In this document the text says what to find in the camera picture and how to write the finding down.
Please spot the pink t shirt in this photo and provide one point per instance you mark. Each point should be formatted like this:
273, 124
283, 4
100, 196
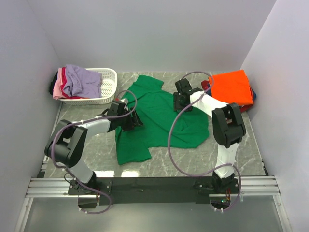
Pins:
57, 92

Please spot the black t shirt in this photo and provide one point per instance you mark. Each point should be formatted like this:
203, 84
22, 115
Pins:
52, 84

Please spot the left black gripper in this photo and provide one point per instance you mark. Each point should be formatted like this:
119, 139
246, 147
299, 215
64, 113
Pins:
133, 121

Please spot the aluminium rail frame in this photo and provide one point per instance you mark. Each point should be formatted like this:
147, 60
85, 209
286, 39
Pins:
48, 208

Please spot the green t shirt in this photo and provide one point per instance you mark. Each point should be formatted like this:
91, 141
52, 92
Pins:
154, 107

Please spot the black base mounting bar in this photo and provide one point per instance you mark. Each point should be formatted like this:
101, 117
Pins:
129, 190

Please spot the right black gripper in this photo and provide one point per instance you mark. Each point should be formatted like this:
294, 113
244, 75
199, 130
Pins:
176, 106

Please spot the orange folded t shirt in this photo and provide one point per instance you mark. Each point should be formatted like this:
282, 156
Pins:
232, 87

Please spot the lilac t shirt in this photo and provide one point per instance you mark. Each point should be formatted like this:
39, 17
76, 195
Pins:
95, 82

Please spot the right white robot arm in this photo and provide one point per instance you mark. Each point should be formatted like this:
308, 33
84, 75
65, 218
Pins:
227, 126

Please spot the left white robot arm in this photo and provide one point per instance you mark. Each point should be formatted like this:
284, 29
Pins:
66, 144

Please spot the white plastic laundry basket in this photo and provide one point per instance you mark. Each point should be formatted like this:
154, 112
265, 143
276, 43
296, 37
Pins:
108, 89

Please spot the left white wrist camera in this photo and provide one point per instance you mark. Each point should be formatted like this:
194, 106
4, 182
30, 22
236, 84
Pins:
123, 100

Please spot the magenta t shirt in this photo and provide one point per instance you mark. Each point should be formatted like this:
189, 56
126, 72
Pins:
63, 79

